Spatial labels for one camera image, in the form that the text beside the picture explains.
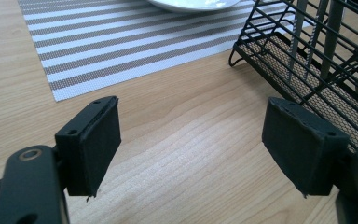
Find black wire cutlery rack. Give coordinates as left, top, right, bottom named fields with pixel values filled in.
left=228, top=0, right=358, bottom=154

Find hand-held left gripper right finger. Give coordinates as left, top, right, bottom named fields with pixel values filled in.
left=261, top=96, right=351, bottom=197

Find striped woven placemat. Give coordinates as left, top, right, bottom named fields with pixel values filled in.
left=17, top=0, right=312, bottom=103

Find white plate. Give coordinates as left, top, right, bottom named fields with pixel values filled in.
left=145, top=0, right=242, bottom=14

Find serrated steel knife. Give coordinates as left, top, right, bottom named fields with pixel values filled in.
left=304, top=0, right=330, bottom=81
left=287, top=0, right=309, bottom=82

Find grey steel utensil handle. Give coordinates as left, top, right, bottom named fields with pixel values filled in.
left=320, top=0, right=347, bottom=80

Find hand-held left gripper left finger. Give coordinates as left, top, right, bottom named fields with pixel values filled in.
left=54, top=95, right=122, bottom=198

